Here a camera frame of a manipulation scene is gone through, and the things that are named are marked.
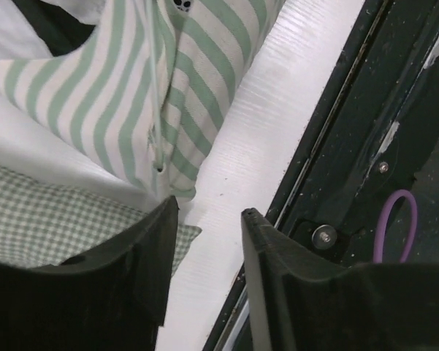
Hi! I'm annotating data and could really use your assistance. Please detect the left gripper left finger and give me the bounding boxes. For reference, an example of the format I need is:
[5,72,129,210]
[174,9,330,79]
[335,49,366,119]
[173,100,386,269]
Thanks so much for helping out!
[0,197,178,350]

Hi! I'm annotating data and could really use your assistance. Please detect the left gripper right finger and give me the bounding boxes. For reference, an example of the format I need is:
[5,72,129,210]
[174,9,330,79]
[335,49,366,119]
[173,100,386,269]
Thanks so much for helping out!
[241,208,439,350]

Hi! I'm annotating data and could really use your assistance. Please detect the green striped pet tent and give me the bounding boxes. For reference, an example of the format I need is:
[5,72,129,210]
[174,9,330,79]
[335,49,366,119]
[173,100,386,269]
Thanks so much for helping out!
[0,1,283,200]

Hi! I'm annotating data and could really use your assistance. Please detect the green checkered cushion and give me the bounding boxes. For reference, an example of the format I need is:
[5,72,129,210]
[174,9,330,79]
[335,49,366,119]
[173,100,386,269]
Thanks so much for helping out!
[0,161,203,275]

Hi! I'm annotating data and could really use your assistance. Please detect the black mounting rail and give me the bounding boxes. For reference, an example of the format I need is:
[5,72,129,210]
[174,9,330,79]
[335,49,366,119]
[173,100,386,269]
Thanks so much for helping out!
[205,1,439,350]

